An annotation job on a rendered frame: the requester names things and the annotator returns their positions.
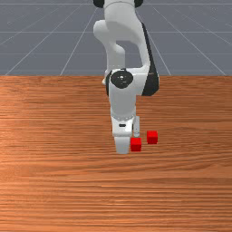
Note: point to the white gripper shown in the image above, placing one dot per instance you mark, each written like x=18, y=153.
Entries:
x=122, y=130

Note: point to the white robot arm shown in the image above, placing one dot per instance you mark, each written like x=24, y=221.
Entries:
x=122, y=45

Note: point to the red cube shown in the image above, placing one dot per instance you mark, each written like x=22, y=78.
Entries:
x=136, y=144
x=152, y=137

